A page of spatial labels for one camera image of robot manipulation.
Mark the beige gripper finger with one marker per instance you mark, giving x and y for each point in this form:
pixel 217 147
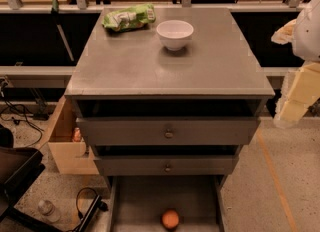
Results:
pixel 284 35
pixel 300 90

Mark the orange fruit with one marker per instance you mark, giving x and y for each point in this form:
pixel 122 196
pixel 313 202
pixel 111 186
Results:
pixel 170 219

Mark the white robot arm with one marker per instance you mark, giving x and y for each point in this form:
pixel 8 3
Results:
pixel 306 35

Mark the grey top drawer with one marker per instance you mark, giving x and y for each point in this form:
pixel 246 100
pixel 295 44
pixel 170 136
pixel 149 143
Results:
pixel 139 132

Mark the grey drawer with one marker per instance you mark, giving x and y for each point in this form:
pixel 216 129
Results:
pixel 166 165
pixel 139 132
pixel 138 202

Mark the grey drawer cabinet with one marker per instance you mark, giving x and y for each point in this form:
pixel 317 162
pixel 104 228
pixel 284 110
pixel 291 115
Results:
pixel 132 75

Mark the grey bottom drawer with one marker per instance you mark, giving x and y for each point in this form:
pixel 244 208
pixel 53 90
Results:
pixel 138 202

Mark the grey middle drawer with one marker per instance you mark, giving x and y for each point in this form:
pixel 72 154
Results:
pixel 166 165

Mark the white ceramic bowl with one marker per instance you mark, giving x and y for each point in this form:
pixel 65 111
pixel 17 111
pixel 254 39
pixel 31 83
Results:
pixel 174 34

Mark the green snack bag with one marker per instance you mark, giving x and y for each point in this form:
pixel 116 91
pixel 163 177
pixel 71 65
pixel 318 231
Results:
pixel 134 17

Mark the small red can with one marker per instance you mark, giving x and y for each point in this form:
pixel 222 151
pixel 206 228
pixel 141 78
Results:
pixel 76 136

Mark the black power strip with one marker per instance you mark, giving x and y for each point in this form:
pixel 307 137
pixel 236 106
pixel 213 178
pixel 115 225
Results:
pixel 97 204

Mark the wooden open box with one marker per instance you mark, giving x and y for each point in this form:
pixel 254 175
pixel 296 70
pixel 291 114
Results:
pixel 75 158

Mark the clear plastic bottle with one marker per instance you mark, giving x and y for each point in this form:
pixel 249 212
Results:
pixel 48 210

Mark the black chair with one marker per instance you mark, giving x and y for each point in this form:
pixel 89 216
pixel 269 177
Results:
pixel 19 168

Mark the green handled tool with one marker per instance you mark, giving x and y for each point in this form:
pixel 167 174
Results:
pixel 55 14

